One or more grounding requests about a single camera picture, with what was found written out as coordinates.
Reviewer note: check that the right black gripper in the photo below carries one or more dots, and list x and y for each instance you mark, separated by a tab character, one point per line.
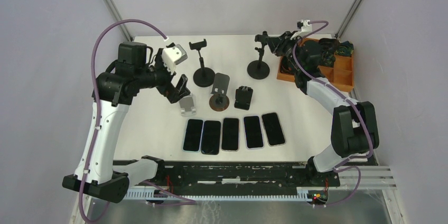
278	44

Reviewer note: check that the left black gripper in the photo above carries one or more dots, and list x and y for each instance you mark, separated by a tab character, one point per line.
173	93

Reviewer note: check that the silver folding phone stand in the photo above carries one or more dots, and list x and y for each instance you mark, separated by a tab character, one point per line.
187	106

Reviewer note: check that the black phone stand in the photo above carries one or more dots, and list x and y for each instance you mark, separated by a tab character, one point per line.
258	69
204	76

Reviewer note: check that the black round-base stand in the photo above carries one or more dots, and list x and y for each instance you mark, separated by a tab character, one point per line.
219	100

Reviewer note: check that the light blue smartphone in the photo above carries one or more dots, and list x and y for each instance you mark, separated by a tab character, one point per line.
192	136

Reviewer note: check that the black smartphone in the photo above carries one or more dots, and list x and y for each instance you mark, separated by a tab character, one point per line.
211	136

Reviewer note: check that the black folding stand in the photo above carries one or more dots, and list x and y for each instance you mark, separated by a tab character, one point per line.
243	97

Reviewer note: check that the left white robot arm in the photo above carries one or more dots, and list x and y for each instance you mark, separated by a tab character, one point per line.
96	175

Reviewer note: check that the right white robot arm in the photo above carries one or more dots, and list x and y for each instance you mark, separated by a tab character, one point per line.
354	131

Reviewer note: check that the dark rolled band top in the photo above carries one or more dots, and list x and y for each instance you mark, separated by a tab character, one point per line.
328	45

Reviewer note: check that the dark rolled band middle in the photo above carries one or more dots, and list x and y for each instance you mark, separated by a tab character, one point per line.
328	59

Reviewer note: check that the dark rolled band right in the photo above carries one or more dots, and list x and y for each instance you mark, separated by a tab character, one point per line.
345	49

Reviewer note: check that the orange wooden divided tray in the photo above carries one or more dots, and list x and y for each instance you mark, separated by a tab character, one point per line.
341	75

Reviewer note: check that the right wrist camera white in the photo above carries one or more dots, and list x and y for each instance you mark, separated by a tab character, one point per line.
304	27

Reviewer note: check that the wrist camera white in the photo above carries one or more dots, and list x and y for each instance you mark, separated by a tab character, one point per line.
173	56
304	27

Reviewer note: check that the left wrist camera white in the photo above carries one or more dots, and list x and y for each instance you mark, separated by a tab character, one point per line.
173	56

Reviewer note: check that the white slotted cable duct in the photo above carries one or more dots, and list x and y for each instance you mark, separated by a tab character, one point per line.
148	193

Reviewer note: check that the aluminium frame rail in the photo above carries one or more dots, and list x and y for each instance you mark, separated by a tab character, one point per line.
366	176

